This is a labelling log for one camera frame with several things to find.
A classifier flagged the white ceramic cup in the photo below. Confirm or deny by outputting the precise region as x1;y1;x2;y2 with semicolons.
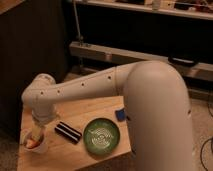
20;131;48;154

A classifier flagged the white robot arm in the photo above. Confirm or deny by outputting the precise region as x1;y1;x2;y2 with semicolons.
22;61;197;171

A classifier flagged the black white striped box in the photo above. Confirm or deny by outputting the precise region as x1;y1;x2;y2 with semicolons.
54;121;82;144

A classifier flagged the wooden side table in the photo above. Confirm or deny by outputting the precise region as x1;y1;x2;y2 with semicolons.
16;95;134;171

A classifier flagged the green patterned plate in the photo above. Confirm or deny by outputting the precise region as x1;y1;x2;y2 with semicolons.
83;118;120;156

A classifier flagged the blue sponge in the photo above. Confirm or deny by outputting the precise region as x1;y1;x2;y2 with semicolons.
115;109;126;122

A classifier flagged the vertical metal pole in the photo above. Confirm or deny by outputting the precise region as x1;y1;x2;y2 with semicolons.
72;0;83;46

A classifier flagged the black handle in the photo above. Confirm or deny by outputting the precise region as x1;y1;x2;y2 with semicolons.
168;57;199;67

